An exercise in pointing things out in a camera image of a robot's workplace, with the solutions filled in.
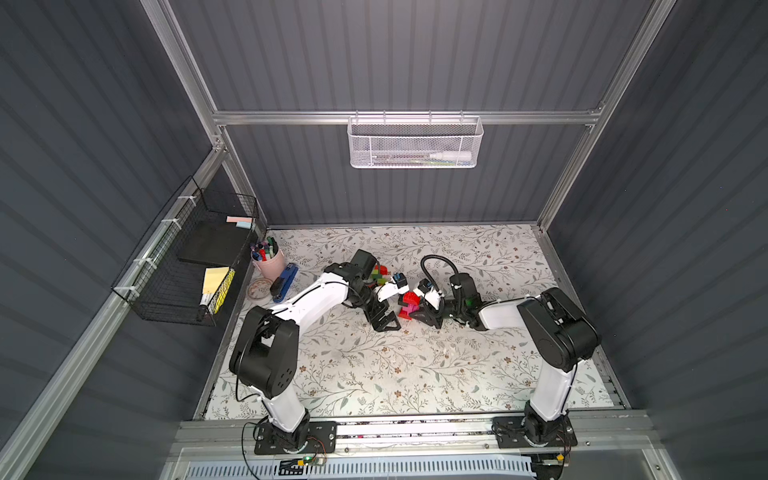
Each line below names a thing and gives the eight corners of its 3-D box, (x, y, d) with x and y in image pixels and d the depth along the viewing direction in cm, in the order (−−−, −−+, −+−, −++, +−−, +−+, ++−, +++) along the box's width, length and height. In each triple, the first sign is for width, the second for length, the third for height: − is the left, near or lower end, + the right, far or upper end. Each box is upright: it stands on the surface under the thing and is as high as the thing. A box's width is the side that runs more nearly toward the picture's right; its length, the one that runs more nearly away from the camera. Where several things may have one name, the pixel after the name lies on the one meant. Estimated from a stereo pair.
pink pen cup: (261, 282, 106) (246, 258, 95) (268, 261, 112) (255, 236, 102) (284, 282, 106) (272, 258, 95) (290, 261, 112) (279, 236, 102)
